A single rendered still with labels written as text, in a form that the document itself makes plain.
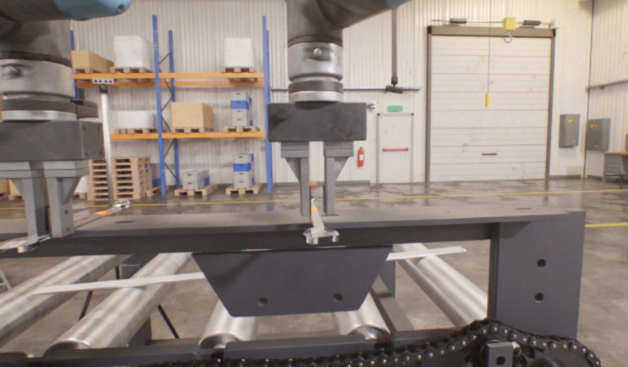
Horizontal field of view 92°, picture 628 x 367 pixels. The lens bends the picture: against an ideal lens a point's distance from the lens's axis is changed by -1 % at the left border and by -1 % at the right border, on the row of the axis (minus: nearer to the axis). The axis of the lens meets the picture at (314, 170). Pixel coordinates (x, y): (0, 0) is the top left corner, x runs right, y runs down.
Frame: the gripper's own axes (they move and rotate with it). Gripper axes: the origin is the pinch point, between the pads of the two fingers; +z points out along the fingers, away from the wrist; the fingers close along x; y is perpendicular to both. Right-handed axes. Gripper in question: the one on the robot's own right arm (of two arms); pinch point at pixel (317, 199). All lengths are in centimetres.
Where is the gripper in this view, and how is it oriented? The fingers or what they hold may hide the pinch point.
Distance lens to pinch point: 43.6
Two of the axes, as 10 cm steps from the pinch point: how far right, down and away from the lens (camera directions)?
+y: 0.7, 0.9, -9.9
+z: 0.2, 10.0, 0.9
